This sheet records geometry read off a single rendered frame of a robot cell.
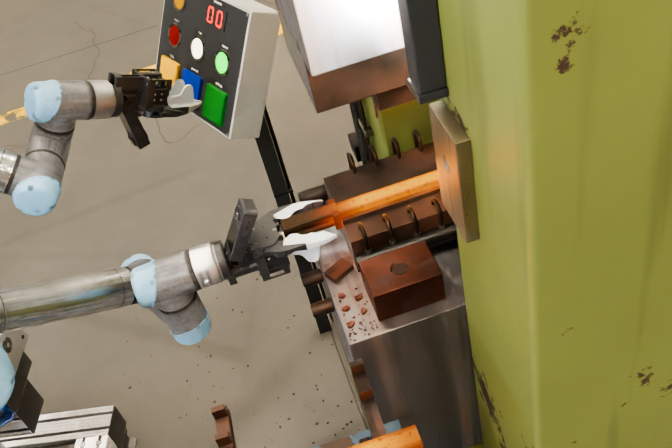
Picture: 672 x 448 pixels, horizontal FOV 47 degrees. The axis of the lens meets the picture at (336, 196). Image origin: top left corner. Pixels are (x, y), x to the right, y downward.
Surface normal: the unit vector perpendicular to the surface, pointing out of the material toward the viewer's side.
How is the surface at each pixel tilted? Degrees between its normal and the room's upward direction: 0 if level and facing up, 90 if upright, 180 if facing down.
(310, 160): 0
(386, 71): 90
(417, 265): 0
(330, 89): 90
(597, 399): 90
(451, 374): 90
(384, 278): 0
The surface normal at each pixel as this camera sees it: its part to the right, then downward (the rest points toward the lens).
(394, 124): 0.26, 0.62
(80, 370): -0.19, -0.72
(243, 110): 0.64, 0.43
